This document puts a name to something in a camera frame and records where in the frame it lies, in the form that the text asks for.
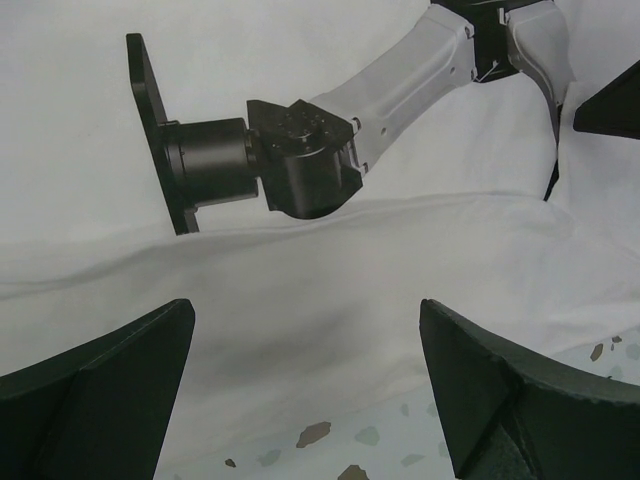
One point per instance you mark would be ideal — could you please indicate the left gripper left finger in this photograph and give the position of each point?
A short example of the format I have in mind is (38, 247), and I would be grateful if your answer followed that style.
(99, 410)

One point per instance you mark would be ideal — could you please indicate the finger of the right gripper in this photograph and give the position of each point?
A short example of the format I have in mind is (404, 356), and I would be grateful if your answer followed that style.
(614, 110)

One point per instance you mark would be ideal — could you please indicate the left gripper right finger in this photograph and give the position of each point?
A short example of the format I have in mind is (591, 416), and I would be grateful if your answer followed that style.
(508, 412)

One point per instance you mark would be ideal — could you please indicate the white printed t shirt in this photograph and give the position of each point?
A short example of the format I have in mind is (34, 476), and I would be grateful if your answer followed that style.
(476, 205)

